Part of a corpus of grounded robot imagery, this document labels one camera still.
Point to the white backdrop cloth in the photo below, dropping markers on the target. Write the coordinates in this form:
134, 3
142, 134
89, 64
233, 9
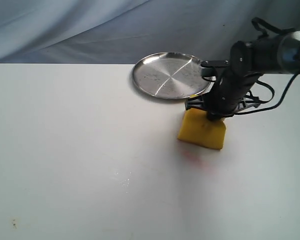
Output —
124, 31

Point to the round steel plate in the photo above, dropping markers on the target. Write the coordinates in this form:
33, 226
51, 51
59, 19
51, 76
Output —
170, 76

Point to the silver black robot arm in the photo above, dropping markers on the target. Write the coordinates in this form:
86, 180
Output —
274, 55

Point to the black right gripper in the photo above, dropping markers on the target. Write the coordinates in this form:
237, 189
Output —
232, 89

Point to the yellow sponge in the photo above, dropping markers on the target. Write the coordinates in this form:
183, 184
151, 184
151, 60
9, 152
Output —
198, 130

